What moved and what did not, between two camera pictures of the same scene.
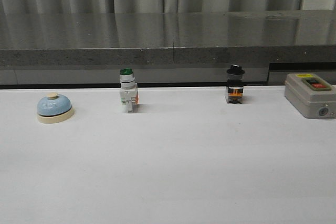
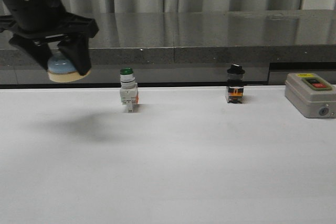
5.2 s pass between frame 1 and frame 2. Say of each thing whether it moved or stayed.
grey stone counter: stayed
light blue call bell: moved
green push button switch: stayed
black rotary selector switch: stayed
